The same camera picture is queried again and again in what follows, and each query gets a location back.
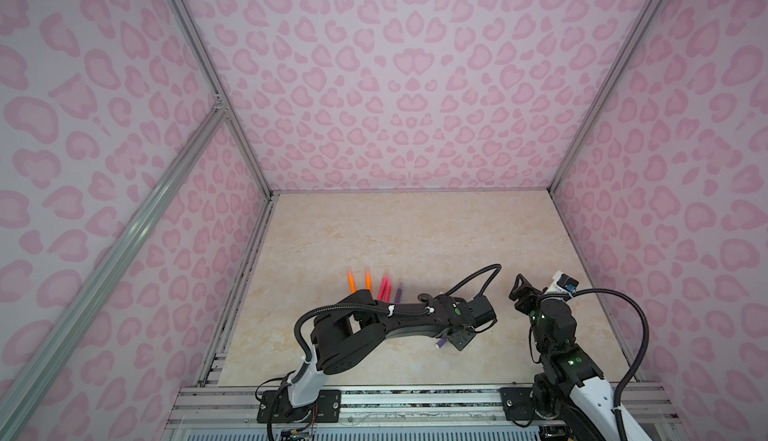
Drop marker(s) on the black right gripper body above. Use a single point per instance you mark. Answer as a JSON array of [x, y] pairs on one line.
[[531, 307]]

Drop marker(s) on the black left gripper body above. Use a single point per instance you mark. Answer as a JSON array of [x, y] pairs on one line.
[[470, 334]]

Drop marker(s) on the pink marker pen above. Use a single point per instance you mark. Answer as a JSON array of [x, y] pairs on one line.
[[387, 292], [382, 285]]

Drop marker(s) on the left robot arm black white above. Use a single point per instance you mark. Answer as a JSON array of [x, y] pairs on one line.
[[336, 338]]

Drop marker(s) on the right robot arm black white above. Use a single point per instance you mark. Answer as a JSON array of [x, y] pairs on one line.
[[571, 386]]

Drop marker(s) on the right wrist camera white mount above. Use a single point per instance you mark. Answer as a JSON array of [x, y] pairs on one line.
[[562, 284]]

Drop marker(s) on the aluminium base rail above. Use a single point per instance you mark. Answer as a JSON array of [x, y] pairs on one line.
[[408, 406]]

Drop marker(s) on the aluminium corner frame post right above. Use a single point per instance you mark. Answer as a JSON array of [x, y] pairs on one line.
[[647, 16]]

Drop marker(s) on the aluminium corner frame post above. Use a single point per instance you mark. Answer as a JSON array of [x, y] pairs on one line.
[[647, 16], [184, 18]]

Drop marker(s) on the aluminium corner frame post left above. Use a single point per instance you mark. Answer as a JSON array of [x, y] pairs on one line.
[[184, 18]]

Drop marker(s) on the aluminium diagonal frame bar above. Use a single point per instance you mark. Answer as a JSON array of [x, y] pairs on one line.
[[38, 375]]

